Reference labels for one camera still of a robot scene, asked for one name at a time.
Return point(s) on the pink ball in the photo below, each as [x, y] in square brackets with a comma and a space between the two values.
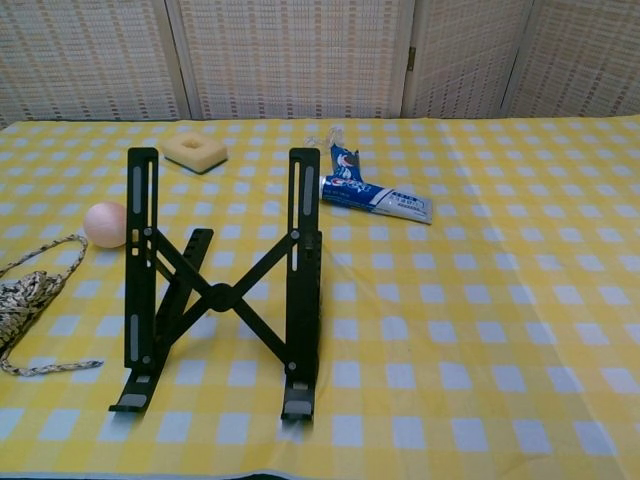
[102, 225]

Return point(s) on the black folding laptop stand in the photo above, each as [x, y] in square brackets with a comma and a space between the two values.
[220, 297]

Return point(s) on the blue white toothpaste tube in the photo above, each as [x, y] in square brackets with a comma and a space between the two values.
[380, 197]

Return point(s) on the yellow sponge with hole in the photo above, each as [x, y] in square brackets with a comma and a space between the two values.
[202, 159]

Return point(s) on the brass screen hinge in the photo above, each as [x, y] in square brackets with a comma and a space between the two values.
[412, 57]

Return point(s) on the woven folding screen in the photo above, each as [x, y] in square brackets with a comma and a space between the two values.
[290, 60]

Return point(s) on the yellow checkered tablecloth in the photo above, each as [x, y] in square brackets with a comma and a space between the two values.
[450, 325]

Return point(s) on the clear plastic packaging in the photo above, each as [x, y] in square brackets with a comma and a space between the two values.
[334, 135]

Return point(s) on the blue torn toothpaste package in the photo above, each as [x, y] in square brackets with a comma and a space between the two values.
[345, 160]

